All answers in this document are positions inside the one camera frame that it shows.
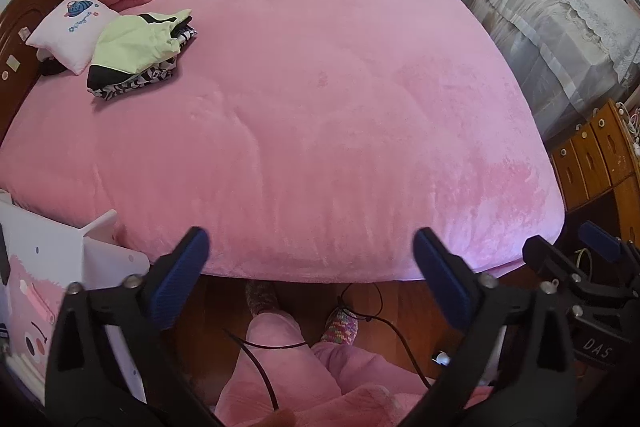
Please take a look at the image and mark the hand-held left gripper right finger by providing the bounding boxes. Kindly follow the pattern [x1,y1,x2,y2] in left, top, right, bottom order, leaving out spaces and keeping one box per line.
[413,228,596,427]

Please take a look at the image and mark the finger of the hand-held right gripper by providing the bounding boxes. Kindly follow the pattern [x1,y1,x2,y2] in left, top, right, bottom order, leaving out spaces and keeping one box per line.
[524,236,586,293]
[579,221,626,260]

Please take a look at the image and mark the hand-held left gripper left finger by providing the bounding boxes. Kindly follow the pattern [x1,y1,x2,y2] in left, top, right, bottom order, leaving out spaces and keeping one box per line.
[45,228,221,427]

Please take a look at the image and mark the green and black hooded jacket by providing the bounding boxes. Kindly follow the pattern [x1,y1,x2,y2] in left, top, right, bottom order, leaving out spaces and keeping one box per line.
[87,9,193,90]

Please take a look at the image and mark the wooden drawer cabinet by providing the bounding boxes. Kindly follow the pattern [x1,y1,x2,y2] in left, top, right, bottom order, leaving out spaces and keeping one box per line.
[550,99,640,233]

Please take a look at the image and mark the knitted slipper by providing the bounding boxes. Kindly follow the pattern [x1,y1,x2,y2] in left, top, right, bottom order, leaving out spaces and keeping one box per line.
[320,304,358,345]
[245,279,281,323]

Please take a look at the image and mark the person's pink trousers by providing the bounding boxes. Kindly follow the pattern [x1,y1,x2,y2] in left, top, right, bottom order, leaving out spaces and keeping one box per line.
[215,312,496,427]

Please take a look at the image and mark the black white printed folded garment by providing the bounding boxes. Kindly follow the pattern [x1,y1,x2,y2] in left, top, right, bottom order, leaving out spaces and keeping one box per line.
[90,24,198,102]

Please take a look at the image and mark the pink plush bed blanket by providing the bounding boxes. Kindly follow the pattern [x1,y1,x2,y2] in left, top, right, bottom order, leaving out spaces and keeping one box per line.
[0,0,566,283]

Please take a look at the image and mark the lace-covered furniture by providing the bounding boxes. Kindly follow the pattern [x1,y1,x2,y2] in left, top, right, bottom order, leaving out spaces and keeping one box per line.
[450,0,640,142]

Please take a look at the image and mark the white cartoon print cushion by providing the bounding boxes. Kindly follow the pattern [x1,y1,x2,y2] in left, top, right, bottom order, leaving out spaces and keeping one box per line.
[25,0,118,75]

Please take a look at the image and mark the wooden headboard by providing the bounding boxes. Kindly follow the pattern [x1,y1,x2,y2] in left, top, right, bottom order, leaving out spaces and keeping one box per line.
[0,0,81,142]

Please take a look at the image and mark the white cord loop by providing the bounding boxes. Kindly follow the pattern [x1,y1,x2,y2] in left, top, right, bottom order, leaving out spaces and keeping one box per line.
[574,249,594,279]

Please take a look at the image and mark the black cable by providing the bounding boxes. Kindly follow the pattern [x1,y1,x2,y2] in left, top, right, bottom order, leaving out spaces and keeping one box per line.
[337,282,433,390]
[222,329,307,410]

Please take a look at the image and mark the white charger cables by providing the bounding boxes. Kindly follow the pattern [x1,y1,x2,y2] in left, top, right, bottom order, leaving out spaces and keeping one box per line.
[615,102,640,148]

